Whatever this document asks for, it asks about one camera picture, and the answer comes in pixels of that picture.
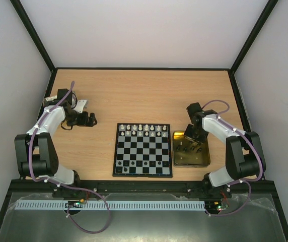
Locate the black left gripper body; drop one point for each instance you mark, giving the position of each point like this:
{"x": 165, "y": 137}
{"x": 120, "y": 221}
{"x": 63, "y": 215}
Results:
{"x": 82, "y": 121}

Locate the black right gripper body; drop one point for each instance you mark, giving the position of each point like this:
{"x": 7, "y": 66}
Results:
{"x": 193, "y": 137}

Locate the dark floral metal tin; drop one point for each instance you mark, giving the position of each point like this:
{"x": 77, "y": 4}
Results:
{"x": 191, "y": 154}

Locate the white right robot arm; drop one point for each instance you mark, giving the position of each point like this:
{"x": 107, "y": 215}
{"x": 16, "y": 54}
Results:
{"x": 244, "y": 158}

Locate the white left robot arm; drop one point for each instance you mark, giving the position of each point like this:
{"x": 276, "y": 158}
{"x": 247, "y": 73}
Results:
{"x": 35, "y": 151}

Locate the black and white chessboard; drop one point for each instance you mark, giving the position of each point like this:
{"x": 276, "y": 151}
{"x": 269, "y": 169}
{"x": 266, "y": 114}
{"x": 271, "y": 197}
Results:
{"x": 144, "y": 156}

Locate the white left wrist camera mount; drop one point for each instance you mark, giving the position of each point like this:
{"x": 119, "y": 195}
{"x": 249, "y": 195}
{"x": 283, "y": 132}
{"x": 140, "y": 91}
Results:
{"x": 81, "y": 105}

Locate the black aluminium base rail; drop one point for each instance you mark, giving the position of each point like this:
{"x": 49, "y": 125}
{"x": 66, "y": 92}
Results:
{"x": 189, "y": 189}

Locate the white slotted cable duct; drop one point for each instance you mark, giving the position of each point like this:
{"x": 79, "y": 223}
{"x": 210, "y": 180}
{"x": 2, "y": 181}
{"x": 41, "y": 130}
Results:
{"x": 112, "y": 205}

